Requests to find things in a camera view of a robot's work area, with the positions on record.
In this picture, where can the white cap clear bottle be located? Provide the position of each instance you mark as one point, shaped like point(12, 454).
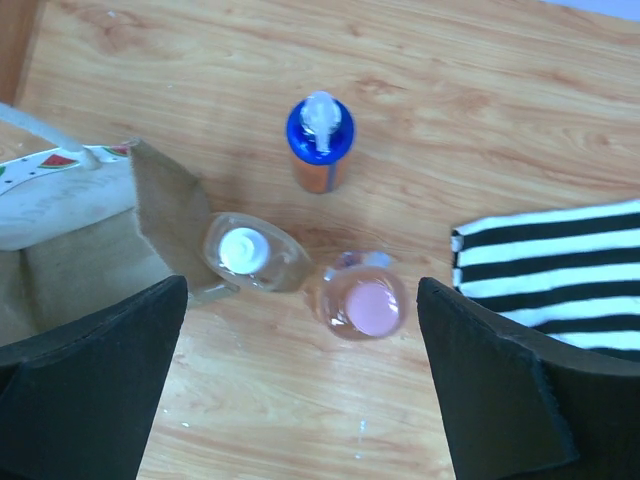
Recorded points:
point(252, 253)

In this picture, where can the blue spray bottle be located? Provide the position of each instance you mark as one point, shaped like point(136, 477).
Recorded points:
point(320, 132)

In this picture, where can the wooden compartment tray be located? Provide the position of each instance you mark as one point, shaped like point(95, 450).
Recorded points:
point(18, 23)

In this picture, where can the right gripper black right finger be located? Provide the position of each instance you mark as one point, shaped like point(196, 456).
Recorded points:
point(517, 404)

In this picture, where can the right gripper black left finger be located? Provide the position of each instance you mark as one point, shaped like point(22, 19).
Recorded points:
point(79, 401)

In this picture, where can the watermelon print canvas bag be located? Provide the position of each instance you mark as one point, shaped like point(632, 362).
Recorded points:
point(84, 227)

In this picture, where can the black white striped cloth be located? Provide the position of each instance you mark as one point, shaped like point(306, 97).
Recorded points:
point(571, 274)

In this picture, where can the pink cap bottle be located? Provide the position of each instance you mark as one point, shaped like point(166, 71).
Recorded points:
point(360, 296)

